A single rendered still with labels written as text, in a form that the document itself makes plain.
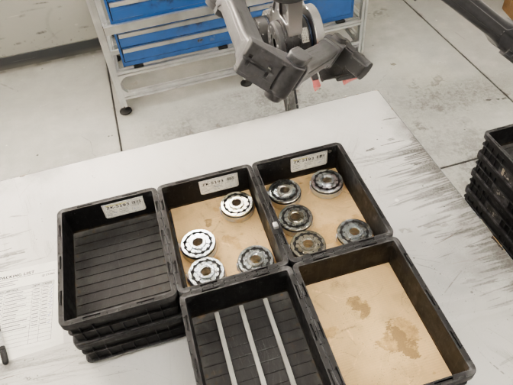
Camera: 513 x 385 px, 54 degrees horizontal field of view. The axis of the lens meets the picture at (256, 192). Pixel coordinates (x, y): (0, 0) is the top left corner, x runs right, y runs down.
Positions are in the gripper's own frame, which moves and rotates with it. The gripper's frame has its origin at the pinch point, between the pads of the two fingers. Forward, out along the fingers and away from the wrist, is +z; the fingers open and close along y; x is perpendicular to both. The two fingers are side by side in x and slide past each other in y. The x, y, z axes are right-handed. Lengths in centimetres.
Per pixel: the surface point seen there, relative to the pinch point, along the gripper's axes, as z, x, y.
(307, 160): 12.1, -18.3, -11.6
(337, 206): 12.3, -35.7, -7.3
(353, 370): -6, -82, -23
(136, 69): 129, 117, -63
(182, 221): 16, -27, -55
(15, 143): 155, 99, -148
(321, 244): 5, -48, -18
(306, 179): 17.4, -22.7, -12.5
